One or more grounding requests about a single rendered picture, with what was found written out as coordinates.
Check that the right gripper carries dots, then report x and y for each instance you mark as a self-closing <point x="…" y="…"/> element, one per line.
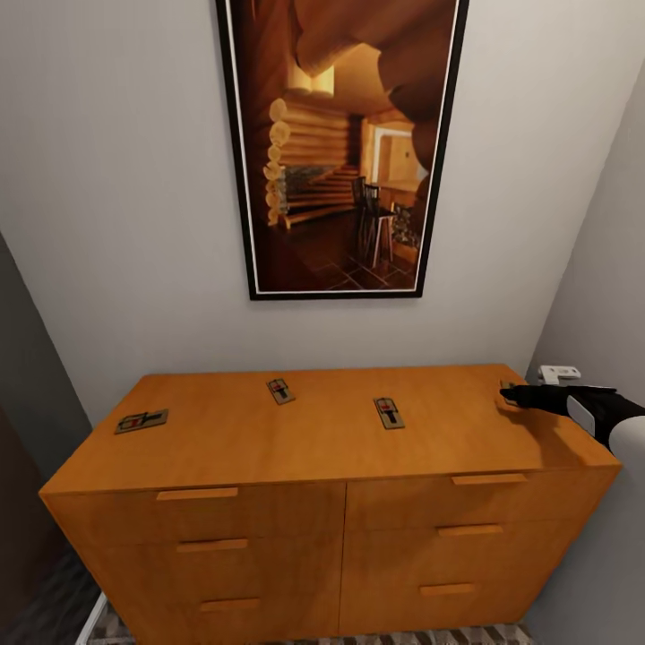
<point x="531" y="396"/>

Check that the cabinet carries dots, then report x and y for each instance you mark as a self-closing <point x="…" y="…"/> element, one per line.
<point x="241" y="522"/>

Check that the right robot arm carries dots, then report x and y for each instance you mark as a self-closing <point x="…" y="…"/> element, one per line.
<point x="610" y="419"/>

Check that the mousetrap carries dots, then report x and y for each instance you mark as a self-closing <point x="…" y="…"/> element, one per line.
<point x="506" y="385"/>
<point x="138" y="422"/>
<point x="389" y="414"/>
<point x="281" y="391"/>

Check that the picture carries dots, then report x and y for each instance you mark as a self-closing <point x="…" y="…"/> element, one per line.
<point x="339" y="114"/>

